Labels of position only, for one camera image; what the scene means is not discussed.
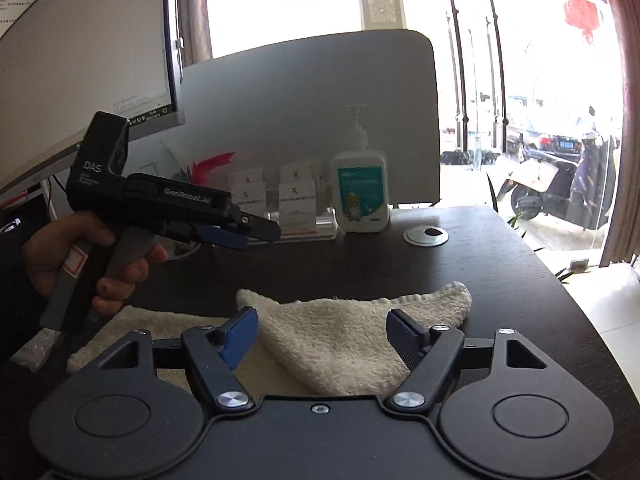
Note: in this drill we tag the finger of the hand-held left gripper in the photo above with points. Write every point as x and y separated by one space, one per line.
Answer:
262 229
220 236

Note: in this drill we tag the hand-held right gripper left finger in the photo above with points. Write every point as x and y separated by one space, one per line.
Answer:
240 335

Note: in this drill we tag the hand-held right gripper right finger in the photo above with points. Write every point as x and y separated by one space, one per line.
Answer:
405 337

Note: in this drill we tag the cream terry towel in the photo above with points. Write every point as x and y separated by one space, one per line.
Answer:
340 350

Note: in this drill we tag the person's left hand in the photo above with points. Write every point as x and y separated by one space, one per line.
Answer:
45 260

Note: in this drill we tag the clear pump sanitizer bottle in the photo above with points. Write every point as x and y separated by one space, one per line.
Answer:
182 251

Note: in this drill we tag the stack of white business cards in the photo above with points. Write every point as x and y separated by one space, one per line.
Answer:
297 195

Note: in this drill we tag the clear acrylic card holder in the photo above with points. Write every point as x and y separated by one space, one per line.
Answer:
325 225

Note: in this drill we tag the red feather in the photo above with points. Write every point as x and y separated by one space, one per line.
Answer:
210 165

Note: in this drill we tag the white pump lotion bottle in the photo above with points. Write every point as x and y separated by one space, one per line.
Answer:
360 195

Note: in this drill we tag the grey desk partition panel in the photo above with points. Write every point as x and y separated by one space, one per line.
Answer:
300 100

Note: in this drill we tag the curved computer monitor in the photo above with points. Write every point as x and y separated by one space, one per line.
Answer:
75 60

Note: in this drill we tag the narrow brown curtain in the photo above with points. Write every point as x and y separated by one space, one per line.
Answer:
195 20

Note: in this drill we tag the plastic-wrapped packet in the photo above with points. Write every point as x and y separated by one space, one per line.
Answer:
37 352

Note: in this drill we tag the parked scooter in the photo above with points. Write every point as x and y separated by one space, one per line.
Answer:
535 180

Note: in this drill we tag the dark parked car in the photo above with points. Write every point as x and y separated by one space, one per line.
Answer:
555 142

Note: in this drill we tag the framed code sign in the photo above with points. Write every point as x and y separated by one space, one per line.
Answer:
381 5

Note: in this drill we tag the wide brown curtain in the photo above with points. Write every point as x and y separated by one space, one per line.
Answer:
627 160

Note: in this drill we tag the red lantern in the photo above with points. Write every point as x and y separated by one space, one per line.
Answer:
582 12

